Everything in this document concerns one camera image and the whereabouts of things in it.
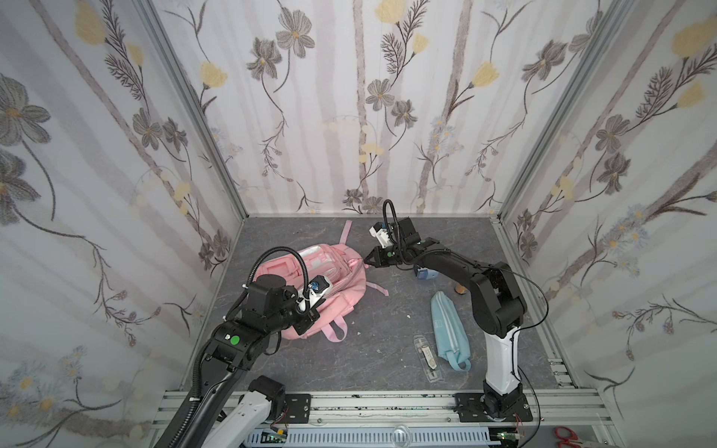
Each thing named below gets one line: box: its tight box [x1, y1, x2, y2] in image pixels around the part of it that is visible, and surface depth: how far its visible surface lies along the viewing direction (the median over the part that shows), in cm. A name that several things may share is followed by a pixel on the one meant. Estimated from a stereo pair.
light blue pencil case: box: [431, 291, 472, 372], surface depth 85 cm
